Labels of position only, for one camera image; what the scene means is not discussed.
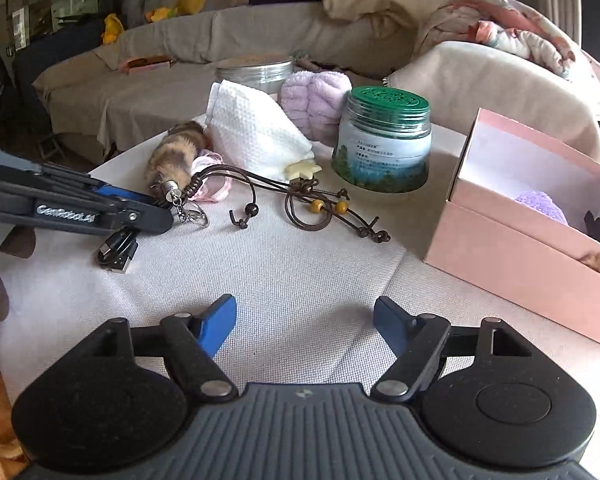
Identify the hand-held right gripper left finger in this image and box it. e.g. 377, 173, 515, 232
87, 294, 238, 403

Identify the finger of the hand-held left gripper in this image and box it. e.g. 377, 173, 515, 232
0, 162, 153, 207
0, 195, 175, 237

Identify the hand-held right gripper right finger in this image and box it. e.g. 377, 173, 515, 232
370, 296, 526, 403

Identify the brown fur keychain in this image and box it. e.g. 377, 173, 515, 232
145, 121, 211, 227

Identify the pink cardboard box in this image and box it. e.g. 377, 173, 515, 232
424, 107, 600, 353

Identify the person's left hand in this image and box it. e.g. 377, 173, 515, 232
0, 226, 37, 361

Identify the pink scrunchie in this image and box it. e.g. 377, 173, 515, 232
190, 149, 231, 202

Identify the beige covered sofa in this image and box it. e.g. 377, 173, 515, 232
32, 0, 600, 166

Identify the flat pink packet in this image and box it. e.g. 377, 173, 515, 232
120, 55, 177, 73

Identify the white waffle cloth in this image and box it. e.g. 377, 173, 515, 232
206, 79, 315, 181

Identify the small yellow plush toy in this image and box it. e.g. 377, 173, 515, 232
102, 12, 126, 45

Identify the white star-shaped piece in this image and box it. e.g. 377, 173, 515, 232
286, 160, 323, 181

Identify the round metal tin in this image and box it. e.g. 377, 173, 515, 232
215, 55, 296, 96

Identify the green lid glass jar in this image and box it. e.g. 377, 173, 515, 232
331, 86, 432, 193

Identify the purple fluffy ball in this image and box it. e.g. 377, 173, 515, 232
514, 190, 570, 226

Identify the purple fluffy headband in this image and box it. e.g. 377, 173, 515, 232
280, 71, 353, 146

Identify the pink printed blanket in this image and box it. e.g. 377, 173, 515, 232
420, 0, 600, 123

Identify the white ribbed panel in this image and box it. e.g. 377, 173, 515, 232
540, 0, 581, 53

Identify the black usb cable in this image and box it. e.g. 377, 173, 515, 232
98, 230, 140, 275

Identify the brown beaded cord necklace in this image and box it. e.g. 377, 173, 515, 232
190, 162, 388, 243

